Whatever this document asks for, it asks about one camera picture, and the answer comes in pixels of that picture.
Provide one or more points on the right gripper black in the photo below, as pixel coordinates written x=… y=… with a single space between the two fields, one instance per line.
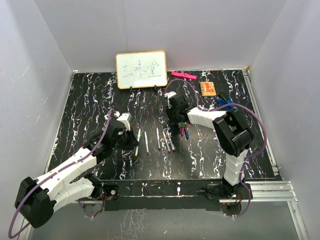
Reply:
x=169 y=111

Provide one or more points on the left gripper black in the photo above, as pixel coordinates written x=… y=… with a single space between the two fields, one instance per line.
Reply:
x=133 y=142

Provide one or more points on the white pen magenta end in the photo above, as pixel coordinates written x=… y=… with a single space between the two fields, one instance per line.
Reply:
x=146 y=143

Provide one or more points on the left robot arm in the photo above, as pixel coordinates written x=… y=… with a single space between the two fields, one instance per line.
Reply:
x=38 y=199

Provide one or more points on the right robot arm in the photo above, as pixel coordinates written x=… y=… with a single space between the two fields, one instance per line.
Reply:
x=233 y=134

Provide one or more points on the white pen green end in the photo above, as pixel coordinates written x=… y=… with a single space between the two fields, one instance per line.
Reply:
x=158 y=139

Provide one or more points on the white pen red end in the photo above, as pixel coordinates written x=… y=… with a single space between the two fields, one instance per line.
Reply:
x=166 y=142

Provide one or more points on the white pen blue end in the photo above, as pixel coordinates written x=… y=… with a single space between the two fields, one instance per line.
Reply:
x=171 y=143

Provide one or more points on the small spiral notebook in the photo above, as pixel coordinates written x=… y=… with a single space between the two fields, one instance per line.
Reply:
x=207 y=89

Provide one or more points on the black base bar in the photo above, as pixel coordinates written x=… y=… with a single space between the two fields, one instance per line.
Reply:
x=206 y=194

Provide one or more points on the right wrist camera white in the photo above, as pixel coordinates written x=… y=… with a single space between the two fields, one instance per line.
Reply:
x=169 y=94

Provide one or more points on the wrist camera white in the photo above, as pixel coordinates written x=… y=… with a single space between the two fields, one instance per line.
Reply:
x=125 y=118
x=169 y=94

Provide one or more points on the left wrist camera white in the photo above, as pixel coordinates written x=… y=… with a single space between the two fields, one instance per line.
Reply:
x=125 y=118

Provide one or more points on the whiteboard with yellow frame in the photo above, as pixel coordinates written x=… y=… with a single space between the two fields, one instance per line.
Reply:
x=141 y=69

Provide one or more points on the aluminium frame rail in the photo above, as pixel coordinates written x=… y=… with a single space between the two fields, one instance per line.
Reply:
x=272 y=191

